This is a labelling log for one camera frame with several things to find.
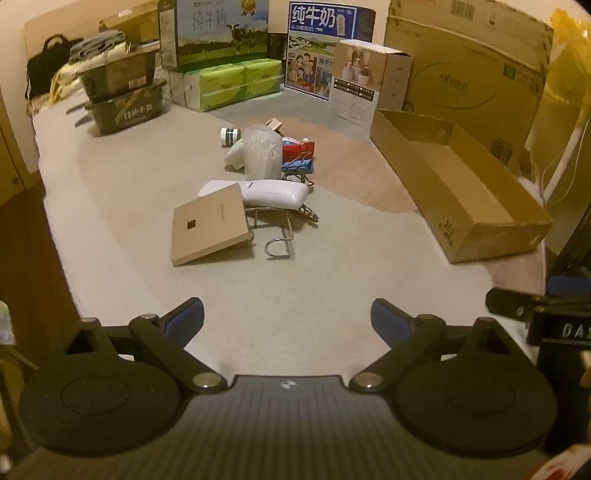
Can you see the green white small jar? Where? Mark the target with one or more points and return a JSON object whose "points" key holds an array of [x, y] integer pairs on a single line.
{"points": [[229, 136]]}

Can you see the blue binder clip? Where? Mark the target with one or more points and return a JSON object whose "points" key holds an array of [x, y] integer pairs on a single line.
{"points": [[301, 170]]}

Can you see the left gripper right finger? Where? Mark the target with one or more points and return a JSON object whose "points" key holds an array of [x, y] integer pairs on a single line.
{"points": [[412, 341]]}

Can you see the shallow cardboard tray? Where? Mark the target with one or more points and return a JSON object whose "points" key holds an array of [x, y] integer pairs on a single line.
{"points": [[475, 206]]}

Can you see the lower black crate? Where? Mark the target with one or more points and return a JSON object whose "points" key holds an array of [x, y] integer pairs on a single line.
{"points": [[127, 110]]}

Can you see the red white toy figure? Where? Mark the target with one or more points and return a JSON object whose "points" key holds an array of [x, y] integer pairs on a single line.
{"points": [[294, 149]]}

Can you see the upper black crate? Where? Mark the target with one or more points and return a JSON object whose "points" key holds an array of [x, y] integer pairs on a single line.
{"points": [[118, 77]]}

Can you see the clear plastic box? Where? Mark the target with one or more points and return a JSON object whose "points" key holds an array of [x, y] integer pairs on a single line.
{"points": [[263, 152]]}

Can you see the black bag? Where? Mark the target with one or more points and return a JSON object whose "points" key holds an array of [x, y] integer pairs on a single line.
{"points": [[42, 67]]}

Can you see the black crate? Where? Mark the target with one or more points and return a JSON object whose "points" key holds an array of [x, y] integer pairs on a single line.
{"points": [[127, 110], [118, 77]]}

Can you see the large brown cardboard box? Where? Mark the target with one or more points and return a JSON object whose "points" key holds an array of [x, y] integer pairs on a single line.
{"points": [[480, 64]]}

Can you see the green tissue pack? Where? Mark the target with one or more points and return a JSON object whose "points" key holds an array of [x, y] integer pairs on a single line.
{"points": [[214, 87]]}

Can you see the green pasture milk box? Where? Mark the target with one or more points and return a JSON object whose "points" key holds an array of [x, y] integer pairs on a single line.
{"points": [[199, 33]]}

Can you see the white humidifier box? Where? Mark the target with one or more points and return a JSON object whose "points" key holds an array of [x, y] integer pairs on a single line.
{"points": [[367, 77]]}

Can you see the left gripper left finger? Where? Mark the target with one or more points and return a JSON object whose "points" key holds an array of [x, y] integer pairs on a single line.
{"points": [[163, 340]]}

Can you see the white fan stand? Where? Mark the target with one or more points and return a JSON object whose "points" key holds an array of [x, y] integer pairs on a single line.
{"points": [[555, 139]]}

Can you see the beige plug adapter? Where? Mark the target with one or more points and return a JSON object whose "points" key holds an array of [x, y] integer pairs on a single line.
{"points": [[274, 124]]}

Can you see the folded grey clothes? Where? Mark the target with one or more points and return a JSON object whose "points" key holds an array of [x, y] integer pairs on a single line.
{"points": [[95, 45]]}

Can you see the wooden headboard panel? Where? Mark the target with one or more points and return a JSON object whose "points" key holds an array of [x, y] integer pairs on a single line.
{"points": [[74, 20]]}

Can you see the blue milk carton box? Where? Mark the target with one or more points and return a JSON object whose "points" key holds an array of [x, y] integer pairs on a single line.
{"points": [[313, 31]]}

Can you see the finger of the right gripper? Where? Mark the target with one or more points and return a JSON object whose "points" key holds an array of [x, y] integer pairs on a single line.
{"points": [[514, 305], [563, 285]]}

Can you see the gold TP-LINK box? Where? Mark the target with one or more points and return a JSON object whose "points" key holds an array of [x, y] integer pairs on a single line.
{"points": [[208, 224]]}

